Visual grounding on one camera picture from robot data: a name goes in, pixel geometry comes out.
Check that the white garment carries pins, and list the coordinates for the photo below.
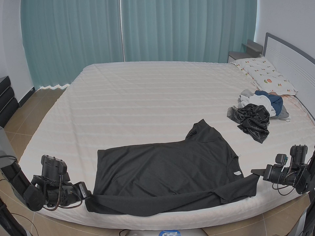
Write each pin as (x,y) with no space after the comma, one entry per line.
(262,102)

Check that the grey garment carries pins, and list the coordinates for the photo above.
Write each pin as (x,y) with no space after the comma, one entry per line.
(246,92)
(285,114)

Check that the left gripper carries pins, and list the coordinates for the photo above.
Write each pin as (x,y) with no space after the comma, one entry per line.
(73,193)

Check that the bed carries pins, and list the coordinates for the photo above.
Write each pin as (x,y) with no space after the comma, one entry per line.
(160,95)

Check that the white printed pillow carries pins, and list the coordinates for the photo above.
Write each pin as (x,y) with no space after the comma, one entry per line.
(265,74)

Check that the grey bedside table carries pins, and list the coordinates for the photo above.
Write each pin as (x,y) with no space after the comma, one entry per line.
(238,55)

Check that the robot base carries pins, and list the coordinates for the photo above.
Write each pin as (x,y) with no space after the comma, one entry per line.
(147,233)

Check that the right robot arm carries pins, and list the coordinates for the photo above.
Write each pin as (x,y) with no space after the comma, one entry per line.
(299,154)

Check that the black chest of drawers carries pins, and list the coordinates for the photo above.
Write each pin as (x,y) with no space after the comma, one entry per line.
(6,99)

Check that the black T-shirt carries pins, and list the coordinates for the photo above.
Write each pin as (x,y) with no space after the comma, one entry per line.
(160,166)

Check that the blue-green curtain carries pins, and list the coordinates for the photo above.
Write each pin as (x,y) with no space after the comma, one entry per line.
(71,33)
(187,21)

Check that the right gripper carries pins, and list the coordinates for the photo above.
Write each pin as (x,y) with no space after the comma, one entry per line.
(272,173)

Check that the dark blue garment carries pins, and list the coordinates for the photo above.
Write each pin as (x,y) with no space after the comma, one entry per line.
(276,103)

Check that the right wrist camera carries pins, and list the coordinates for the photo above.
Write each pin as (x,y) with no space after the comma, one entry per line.
(280,159)

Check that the black satin garment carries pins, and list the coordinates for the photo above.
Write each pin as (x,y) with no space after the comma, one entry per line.
(253,119)

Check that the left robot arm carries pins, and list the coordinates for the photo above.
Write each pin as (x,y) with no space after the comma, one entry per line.
(53,166)

